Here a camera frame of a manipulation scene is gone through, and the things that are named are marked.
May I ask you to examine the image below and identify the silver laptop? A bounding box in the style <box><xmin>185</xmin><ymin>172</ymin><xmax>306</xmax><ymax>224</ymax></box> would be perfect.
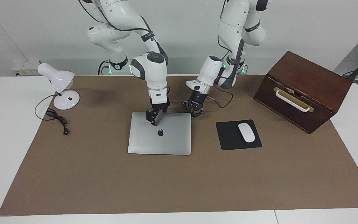
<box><xmin>128</xmin><ymin>112</ymin><xmax>192</xmax><ymax>155</ymax></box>

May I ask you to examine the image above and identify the white power strip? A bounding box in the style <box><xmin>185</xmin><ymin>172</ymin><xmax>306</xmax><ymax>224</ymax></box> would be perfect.
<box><xmin>12</xmin><ymin>60</ymin><xmax>41</xmax><ymax>77</ymax></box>

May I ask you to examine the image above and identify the white desk lamp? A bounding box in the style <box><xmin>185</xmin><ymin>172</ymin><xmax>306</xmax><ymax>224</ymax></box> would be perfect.
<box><xmin>38</xmin><ymin>63</ymin><xmax>80</xmax><ymax>110</ymax></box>

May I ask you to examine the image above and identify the brass handle plate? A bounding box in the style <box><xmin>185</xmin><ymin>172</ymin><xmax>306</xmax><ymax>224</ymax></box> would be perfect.
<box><xmin>273</xmin><ymin>87</ymin><xmax>314</xmax><ymax>113</ymax></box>

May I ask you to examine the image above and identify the white computer mouse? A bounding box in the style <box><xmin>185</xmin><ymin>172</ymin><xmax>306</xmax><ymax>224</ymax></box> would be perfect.
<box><xmin>238</xmin><ymin>123</ymin><xmax>256</xmax><ymax>143</ymax></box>

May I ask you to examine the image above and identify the white box handle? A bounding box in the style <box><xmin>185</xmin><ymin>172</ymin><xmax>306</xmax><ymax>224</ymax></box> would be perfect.
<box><xmin>275</xmin><ymin>90</ymin><xmax>310</xmax><ymax>112</ymax></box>

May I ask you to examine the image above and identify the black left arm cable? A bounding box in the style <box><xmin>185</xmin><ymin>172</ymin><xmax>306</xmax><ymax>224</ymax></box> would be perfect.
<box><xmin>206</xmin><ymin>84</ymin><xmax>234</xmax><ymax>109</ymax></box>

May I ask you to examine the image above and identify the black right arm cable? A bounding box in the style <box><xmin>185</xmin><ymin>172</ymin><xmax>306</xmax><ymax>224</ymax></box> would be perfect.
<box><xmin>79</xmin><ymin>0</ymin><xmax>154</xmax><ymax>35</ymax></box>

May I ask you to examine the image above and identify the black mouse pad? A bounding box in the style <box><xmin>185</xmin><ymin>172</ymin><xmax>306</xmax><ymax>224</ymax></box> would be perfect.
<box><xmin>216</xmin><ymin>119</ymin><xmax>262</xmax><ymax>151</ymax></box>

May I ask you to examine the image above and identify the black lamp power cable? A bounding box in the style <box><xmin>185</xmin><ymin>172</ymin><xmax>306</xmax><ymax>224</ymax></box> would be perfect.
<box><xmin>35</xmin><ymin>94</ymin><xmax>69</xmax><ymax>135</ymax></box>

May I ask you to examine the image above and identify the dark brown wooden box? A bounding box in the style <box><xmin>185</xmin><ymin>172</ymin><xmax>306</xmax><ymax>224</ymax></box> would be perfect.
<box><xmin>253</xmin><ymin>51</ymin><xmax>353</xmax><ymax>134</ymax></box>

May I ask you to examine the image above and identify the brown table mat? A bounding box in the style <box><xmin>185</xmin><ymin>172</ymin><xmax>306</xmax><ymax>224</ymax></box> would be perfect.
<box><xmin>0</xmin><ymin>75</ymin><xmax>358</xmax><ymax>216</ymax></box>

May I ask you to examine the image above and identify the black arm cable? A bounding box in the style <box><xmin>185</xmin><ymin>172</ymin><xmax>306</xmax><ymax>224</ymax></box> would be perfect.
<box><xmin>79</xmin><ymin>0</ymin><xmax>154</xmax><ymax>35</ymax></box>
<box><xmin>206</xmin><ymin>84</ymin><xmax>234</xmax><ymax>109</ymax></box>

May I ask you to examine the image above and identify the black right base cable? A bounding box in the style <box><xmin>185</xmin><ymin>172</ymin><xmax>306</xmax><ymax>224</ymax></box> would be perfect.
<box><xmin>98</xmin><ymin>61</ymin><xmax>111</xmax><ymax>75</ymax></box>

